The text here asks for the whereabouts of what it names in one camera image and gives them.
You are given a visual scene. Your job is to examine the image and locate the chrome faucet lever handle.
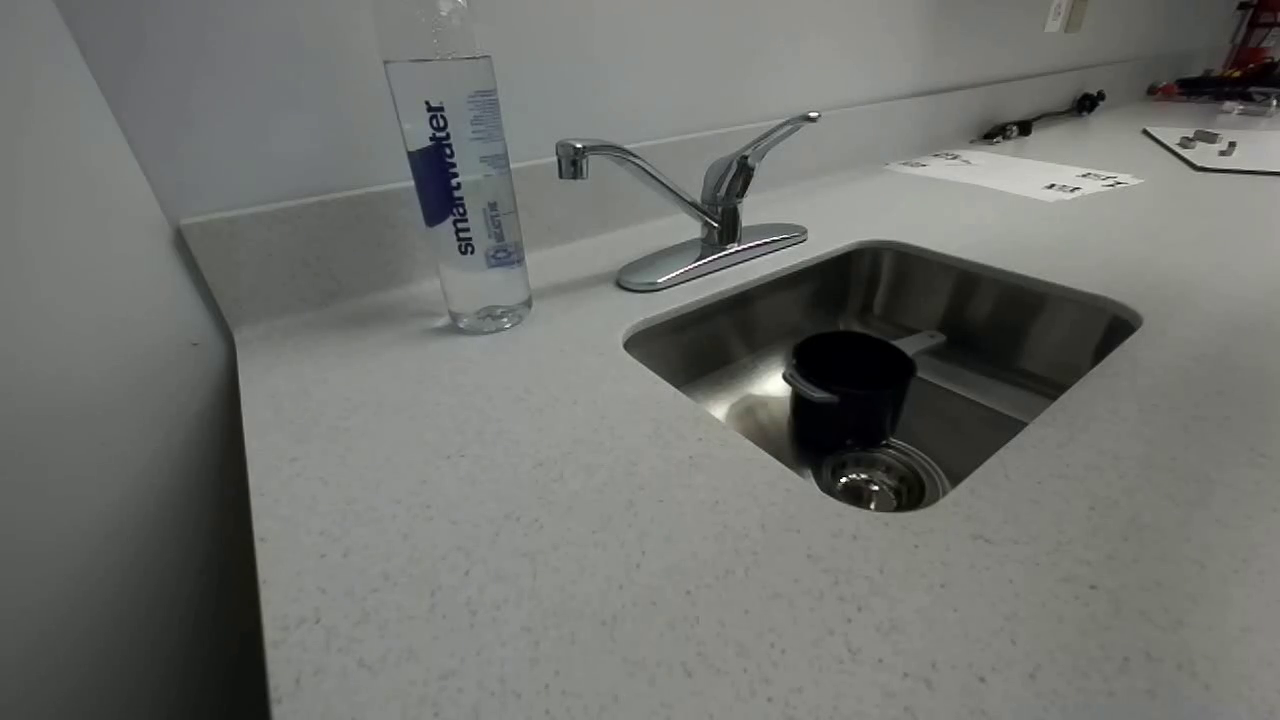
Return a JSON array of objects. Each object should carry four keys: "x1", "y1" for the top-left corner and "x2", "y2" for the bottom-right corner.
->
[{"x1": 701, "y1": 107, "x2": 823, "y2": 209}]

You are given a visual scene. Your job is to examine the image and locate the black cup with handle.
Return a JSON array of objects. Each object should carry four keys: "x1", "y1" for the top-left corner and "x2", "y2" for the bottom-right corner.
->
[{"x1": 780, "y1": 325, "x2": 954, "y2": 462}]

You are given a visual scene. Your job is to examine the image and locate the white printed paper sheet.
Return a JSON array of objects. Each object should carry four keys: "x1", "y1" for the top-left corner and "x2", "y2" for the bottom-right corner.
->
[{"x1": 889, "y1": 145, "x2": 1146, "y2": 204}]

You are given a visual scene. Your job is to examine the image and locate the small grey metal parts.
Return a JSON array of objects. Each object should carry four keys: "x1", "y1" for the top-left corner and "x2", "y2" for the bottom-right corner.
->
[{"x1": 1177, "y1": 122, "x2": 1245, "y2": 160}]

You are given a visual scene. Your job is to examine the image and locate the clear smartwater plastic bottle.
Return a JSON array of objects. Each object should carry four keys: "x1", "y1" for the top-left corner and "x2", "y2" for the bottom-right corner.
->
[{"x1": 370, "y1": 0, "x2": 537, "y2": 337}]

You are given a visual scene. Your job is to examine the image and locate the white wall outlet plate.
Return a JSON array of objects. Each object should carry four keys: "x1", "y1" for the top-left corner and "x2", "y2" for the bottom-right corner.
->
[{"x1": 1040, "y1": 0, "x2": 1092, "y2": 36}]

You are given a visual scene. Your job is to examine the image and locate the grey countertop backsplash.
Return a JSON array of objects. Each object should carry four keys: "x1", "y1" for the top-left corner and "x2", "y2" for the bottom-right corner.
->
[{"x1": 176, "y1": 53, "x2": 1245, "y2": 332}]

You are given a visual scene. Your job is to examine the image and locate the chrome sink faucet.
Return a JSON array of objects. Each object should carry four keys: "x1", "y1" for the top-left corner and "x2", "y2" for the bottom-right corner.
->
[{"x1": 552, "y1": 135, "x2": 749, "y2": 257}]

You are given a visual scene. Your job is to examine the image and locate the black cable with plug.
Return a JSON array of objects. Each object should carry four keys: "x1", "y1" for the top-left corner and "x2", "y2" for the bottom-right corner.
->
[{"x1": 976, "y1": 87, "x2": 1113, "y2": 149}]

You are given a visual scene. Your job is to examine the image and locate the metal sink drain strainer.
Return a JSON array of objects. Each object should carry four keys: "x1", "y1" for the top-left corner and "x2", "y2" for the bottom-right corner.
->
[{"x1": 813, "y1": 435, "x2": 954, "y2": 516}]

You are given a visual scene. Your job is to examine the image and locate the stainless steel sink basin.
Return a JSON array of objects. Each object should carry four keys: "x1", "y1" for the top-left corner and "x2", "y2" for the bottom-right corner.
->
[{"x1": 620, "y1": 235, "x2": 1150, "y2": 516}]

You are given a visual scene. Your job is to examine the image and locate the red and black equipment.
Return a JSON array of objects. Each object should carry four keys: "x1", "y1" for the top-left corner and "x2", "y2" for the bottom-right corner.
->
[{"x1": 1150, "y1": 0, "x2": 1280, "y2": 103}]

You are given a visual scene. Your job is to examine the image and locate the white board with dark edge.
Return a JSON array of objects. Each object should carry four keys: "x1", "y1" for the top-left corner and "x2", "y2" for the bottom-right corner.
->
[{"x1": 1139, "y1": 118, "x2": 1280, "y2": 181}]

